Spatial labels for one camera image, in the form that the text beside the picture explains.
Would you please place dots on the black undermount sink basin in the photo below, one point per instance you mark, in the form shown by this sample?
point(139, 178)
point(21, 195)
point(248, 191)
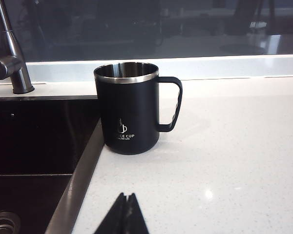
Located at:
point(27, 136)

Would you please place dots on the black steel mug with logo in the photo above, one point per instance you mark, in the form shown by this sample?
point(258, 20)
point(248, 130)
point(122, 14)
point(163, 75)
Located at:
point(127, 109)

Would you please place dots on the round metal sink drain strainer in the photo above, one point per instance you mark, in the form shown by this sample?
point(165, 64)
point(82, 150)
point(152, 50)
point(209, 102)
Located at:
point(2, 223)

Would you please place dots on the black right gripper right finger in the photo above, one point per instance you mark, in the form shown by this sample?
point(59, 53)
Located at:
point(135, 217)

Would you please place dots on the brushed steel gooseneck faucet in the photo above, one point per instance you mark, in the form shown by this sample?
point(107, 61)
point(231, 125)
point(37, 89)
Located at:
point(15, 61)

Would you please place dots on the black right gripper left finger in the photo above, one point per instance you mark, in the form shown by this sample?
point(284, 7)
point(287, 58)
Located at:
point(113, 217)

